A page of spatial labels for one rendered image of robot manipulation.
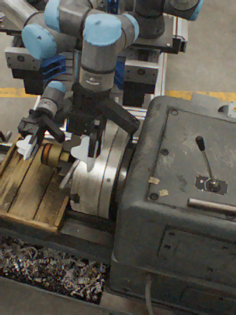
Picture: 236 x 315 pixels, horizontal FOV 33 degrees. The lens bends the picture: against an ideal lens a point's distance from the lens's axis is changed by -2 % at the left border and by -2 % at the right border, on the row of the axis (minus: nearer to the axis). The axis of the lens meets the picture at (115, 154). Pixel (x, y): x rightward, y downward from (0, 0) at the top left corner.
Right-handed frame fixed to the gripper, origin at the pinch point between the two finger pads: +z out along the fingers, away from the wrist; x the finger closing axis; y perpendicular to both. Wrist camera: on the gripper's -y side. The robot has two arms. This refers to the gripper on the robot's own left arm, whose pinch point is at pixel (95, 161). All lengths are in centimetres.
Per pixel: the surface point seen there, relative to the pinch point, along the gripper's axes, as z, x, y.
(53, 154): 17.2, -22.5, 18.7
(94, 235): 45.0, -19.7, 0.9
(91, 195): 19.4, -9.9, 1.7
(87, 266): 74, -30, 4
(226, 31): 35, -300, -45
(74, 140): 12.5, -26.3, 13.2
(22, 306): 130, -39, 37
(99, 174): 12.3, -11.8, 0.7
